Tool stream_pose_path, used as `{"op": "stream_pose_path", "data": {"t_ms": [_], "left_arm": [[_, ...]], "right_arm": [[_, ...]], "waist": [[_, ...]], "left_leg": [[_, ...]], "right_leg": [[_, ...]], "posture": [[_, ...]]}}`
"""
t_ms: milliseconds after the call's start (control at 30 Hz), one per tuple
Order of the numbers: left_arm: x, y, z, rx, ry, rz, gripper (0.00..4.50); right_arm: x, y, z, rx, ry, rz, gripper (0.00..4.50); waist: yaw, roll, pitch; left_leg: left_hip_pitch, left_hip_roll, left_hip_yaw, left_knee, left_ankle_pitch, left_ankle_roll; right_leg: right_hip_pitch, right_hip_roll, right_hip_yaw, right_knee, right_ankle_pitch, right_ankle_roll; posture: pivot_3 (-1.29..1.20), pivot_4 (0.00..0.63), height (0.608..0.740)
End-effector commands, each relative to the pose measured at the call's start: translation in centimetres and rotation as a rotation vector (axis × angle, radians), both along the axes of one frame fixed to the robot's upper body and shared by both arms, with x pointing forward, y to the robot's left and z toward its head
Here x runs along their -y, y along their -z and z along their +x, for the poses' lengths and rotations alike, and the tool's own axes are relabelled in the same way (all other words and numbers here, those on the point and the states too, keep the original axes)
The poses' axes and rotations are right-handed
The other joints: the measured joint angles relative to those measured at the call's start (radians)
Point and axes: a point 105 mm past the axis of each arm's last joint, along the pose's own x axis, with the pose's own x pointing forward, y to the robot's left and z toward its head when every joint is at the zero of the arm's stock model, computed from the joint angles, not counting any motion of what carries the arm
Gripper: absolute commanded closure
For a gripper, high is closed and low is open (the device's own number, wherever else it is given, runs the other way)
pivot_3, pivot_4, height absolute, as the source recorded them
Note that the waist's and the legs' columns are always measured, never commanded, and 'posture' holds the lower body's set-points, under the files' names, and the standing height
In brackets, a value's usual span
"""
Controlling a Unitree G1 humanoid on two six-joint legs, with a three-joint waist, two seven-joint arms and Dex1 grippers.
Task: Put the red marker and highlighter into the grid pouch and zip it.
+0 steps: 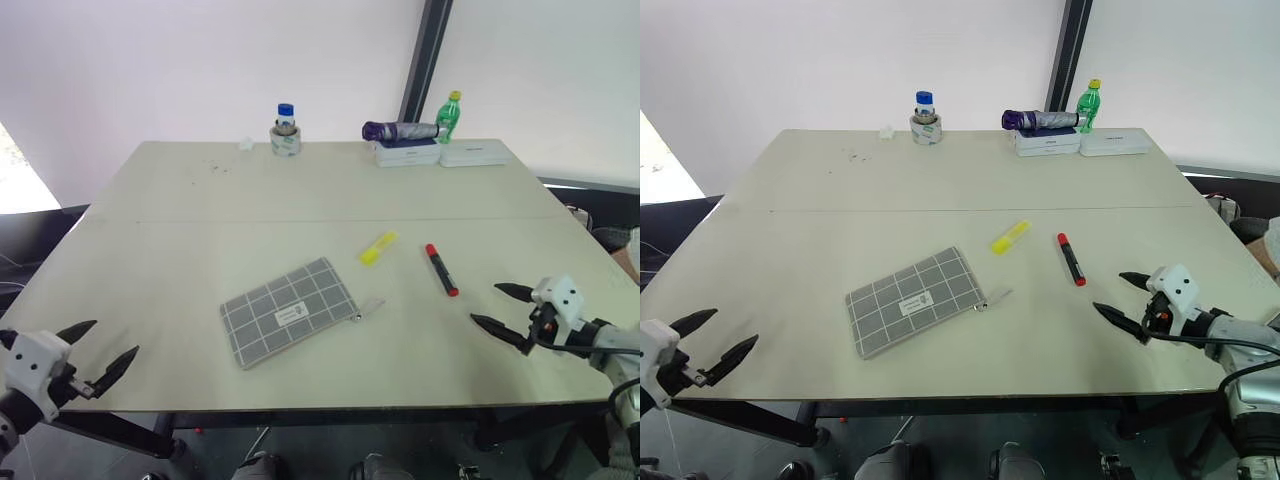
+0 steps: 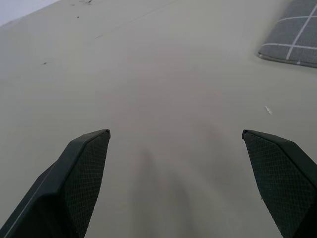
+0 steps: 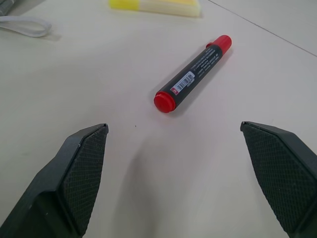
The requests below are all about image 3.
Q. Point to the red and black marker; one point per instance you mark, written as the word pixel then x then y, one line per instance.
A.
pixel 193 74

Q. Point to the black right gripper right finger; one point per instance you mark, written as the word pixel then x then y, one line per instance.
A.
pixel 280 173

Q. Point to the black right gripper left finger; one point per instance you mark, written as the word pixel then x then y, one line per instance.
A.
pixel 62 183

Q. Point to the yellow highlighter pen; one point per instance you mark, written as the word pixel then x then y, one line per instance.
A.
pixel 153 7

